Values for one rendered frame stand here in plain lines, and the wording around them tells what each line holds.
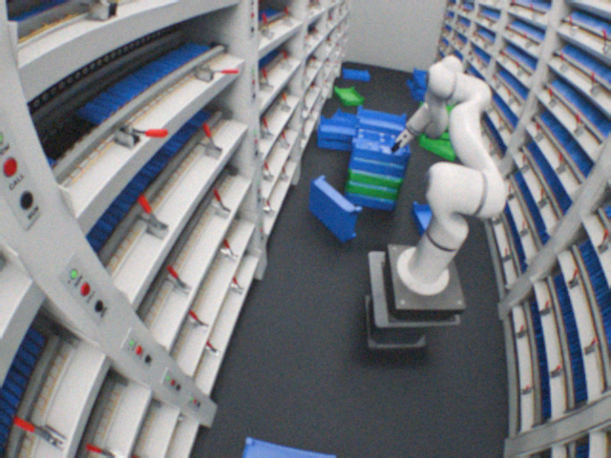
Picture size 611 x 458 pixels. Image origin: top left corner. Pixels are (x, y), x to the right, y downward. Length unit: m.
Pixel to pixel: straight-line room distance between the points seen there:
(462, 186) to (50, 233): 0.80
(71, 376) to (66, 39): 0.46
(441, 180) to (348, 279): 0.83
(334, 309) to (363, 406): 0.44
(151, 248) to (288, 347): 0.82
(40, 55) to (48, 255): 0.22
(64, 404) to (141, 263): 0.29
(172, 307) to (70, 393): 0.36
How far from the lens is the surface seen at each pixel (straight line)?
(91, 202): 0.44
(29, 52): 0.39
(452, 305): 1.08
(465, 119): 0.94
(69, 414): 0.54
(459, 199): 0.80
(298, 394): 1.23
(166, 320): 0.75
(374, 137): 1.80
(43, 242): 0.39
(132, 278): 0.58
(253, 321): 1.35
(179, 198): 0.68
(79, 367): 0.54
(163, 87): 0.62
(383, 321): 1.07
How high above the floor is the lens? 1.20
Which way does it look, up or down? 46 degrees down
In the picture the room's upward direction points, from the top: 4 degrees clockwise
